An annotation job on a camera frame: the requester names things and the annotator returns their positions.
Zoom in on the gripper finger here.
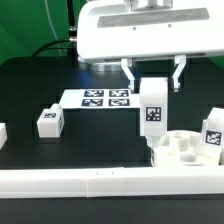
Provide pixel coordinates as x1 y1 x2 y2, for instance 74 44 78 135
172 55 186 92
121 58 135 92

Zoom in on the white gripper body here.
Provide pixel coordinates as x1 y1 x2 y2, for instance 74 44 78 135
77 0 224 63

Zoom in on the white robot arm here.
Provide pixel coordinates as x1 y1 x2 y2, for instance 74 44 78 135
77 0 224 90

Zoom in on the white marker sheet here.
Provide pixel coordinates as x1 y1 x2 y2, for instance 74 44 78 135
59 89 140 109

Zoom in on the white left fence bar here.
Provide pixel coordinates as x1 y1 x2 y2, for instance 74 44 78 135
0 123 7 150

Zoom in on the white fence bar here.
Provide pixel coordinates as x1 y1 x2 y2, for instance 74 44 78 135
0 123 7 150
0 166 224 199

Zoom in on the white front fence bar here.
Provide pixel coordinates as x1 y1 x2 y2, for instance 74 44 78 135
0 166 224 199

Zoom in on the black cable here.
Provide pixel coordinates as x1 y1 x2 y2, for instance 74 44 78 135
31 0 79 58

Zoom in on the white thin cable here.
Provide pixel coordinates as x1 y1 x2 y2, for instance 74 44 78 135
44 0 63 57

